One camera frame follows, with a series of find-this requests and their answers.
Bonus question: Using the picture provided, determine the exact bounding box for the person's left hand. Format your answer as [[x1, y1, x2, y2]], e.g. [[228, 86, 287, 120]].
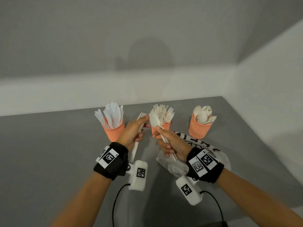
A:
[[116, 115, 151, 152]]

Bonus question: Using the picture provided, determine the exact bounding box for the person's right hand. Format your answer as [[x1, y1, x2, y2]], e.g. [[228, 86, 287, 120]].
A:
[[152, 125, 193, 162]]

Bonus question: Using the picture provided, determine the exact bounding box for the orange mesh cup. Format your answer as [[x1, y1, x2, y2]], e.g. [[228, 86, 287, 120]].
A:
[[102, 119, 125, 143], [188, 113, 213, 140], [151, 120, 172, 139]]

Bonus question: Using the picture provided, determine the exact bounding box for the clear plastic bag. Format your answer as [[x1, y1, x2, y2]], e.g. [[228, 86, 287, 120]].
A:
[[156, 131, 231, 178]]

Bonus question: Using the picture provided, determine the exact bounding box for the bunch of white plastic knives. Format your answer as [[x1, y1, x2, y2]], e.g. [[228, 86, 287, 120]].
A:
[[94, 102, 124, 130]]

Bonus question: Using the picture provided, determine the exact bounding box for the bunch of white plastic forks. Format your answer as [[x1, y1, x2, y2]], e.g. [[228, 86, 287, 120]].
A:
[[152, 104, 175, 125]]

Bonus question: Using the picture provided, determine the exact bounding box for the bunch of white plastic spoons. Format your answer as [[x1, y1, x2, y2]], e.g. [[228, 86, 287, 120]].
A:
[[193, 105, 217, 125]]

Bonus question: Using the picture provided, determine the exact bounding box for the person's right forearm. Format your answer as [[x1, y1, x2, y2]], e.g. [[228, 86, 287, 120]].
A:
[[216, 168, 303, 227]]

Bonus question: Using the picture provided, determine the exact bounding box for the person's left forearm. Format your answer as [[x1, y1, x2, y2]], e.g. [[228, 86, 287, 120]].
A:
[[51, 172, 112, 227]]

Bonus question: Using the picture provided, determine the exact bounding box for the black marker wristband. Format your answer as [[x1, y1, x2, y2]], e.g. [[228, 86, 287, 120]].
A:
[[186, 147, 225, 184], [93, 142, 129, 181]]

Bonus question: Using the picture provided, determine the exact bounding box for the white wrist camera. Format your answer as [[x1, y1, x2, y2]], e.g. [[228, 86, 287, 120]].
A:
[[128, 160, 149, 192], [175, 174, 203, 207]]

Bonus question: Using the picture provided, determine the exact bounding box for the black camera cable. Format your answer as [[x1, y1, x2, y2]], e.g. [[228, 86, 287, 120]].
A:
[[200, 190, 225, 223], [112, 183, 131, 227]]

